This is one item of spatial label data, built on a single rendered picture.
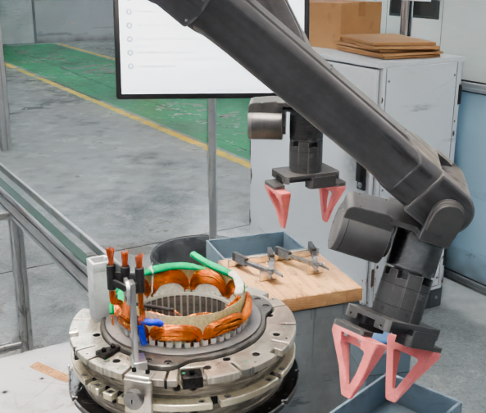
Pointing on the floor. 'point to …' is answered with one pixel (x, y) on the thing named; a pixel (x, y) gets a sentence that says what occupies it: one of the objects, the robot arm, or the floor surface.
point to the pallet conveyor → (39, 225)
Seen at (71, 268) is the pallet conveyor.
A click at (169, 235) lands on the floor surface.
